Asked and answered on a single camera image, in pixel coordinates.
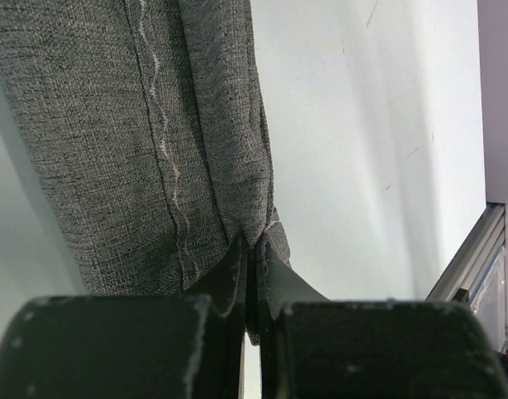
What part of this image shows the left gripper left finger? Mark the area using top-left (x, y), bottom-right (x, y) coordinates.
top-left (0, 236), bottom-right (248, 398)

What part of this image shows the front aluminium frame rail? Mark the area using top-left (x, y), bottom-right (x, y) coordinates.
top-left (426, 203), bottom-right (506, 307)

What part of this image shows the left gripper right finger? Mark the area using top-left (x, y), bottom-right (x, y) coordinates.
top-left (251, 239), bottom-right (508, 398)

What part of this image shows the grey cloth napkin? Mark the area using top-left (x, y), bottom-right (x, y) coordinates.
top-left (0, 0), bottom-right (292, 348)

